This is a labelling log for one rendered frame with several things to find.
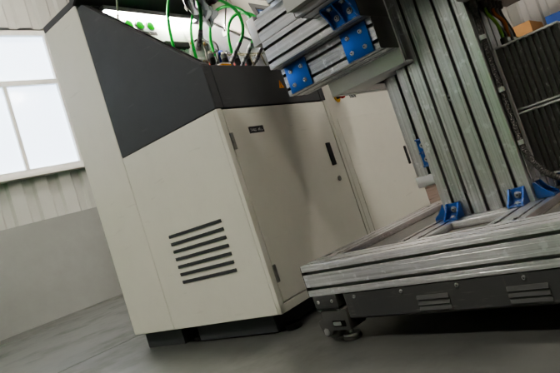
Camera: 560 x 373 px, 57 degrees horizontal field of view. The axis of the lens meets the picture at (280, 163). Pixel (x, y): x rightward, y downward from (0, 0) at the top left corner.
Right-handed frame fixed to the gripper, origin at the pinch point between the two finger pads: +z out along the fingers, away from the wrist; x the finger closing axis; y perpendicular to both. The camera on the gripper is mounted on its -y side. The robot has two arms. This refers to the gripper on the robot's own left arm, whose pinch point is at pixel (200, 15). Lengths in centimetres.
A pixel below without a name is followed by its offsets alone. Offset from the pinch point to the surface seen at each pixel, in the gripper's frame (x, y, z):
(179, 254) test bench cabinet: -53, 46, 62
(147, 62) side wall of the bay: -27.9, 8.1, 4.4
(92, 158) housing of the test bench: -63, -12, 44
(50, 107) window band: -77, -377, 195
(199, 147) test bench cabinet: -29, 42, 25
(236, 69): -3.2, 29.8, 11.1
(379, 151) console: 55, 33, 87
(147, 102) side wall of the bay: -34.9, 12.6, 17.1
